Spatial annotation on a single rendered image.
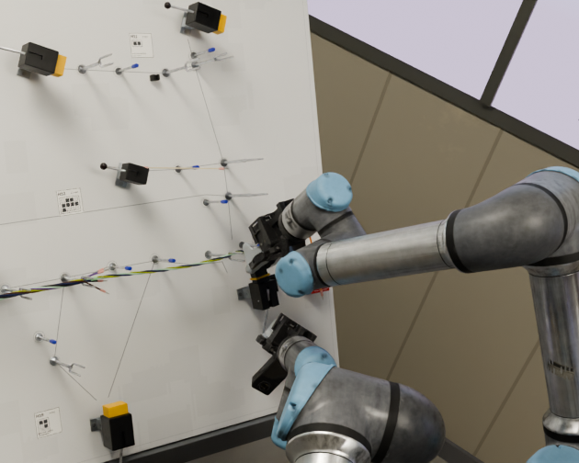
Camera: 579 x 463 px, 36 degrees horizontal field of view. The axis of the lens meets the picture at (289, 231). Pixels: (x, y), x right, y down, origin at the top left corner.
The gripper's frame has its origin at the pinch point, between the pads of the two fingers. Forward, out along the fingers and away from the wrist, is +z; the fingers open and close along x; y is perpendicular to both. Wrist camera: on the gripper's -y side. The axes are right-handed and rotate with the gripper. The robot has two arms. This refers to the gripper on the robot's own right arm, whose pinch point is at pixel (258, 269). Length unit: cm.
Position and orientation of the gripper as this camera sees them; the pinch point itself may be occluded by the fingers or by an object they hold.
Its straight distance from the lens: 186.1
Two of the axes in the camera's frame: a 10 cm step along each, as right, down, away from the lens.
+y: -4.1, -8.9, 2.2
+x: -8.0, 2.3, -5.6
